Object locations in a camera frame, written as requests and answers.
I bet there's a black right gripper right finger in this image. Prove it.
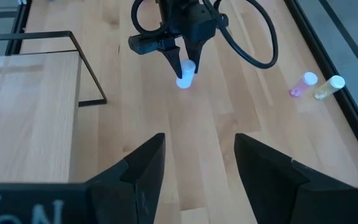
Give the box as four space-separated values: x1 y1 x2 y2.
234 133 358 224

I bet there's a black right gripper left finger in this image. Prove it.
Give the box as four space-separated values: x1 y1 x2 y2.
85 133 167 224

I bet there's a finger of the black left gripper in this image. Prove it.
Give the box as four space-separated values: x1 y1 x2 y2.
183 38 213 74
159 44 184 79

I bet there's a clear medicine bottle white cap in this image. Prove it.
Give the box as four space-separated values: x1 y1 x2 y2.
175 59 197 90

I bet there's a pink medicine bottle white cap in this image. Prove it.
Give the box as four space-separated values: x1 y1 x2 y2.
288 71 319 98

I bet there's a yellow medicine bottle white cap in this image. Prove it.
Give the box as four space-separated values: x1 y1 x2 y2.
313 75 346 101

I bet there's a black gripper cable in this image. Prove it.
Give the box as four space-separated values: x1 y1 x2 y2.
131 0 170 35

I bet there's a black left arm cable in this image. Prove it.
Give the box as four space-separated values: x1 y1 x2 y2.
202 0 279 70

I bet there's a black aluminium table frame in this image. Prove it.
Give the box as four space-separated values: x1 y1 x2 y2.
0 0 358 178

